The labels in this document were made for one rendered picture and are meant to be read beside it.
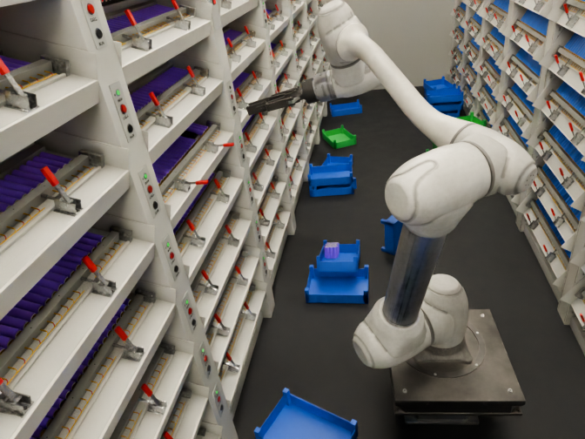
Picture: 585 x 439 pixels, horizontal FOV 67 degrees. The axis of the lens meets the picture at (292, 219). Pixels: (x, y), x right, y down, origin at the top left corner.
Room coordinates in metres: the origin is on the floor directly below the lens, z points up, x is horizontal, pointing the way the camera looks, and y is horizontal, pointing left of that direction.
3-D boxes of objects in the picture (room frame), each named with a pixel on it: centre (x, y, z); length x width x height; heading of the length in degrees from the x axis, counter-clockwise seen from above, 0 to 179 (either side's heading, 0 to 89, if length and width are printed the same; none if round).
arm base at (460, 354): (1.07, -0.44, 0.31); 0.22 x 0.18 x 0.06; 169
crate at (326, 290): (1.71, -0.18, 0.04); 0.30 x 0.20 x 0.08; 77
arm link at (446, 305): (1.04, -0.43, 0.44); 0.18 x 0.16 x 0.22; 113
